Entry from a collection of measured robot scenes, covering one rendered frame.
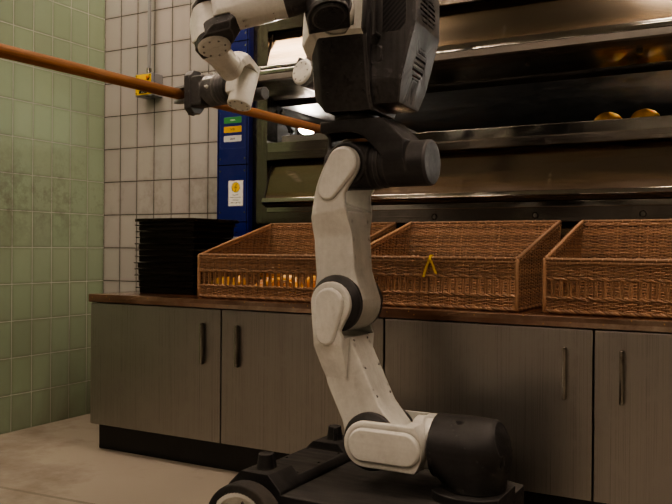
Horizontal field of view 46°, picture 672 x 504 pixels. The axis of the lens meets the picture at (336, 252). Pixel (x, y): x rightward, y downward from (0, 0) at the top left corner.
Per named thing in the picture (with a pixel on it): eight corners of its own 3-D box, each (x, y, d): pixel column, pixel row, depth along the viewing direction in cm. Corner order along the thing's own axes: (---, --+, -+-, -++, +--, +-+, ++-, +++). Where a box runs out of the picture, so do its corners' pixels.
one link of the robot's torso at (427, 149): (442, 188, 199) (442, 117, 199) (422, 184, 187) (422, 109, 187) (344, 191, 212) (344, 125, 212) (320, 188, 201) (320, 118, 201)
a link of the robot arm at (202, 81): (177, 67, 218) (209, 61, 211) (203, 73, 226) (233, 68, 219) (177, 113, 218) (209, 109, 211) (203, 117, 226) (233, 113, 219)
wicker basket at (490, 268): (408, 296, 289) (408, 221, 289) (563, 303, 261) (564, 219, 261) (342, 304, 247) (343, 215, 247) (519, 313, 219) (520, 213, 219)
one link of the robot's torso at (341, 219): (384, 330, 209) (398, 153, 207) (353, 336, 193) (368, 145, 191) (333, 323, 216) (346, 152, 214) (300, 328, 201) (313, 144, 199)
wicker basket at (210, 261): (269, 291, 318) (270, 222, 318) (399, 296, 291) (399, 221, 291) (193, 297, 275) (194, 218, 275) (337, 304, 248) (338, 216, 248)
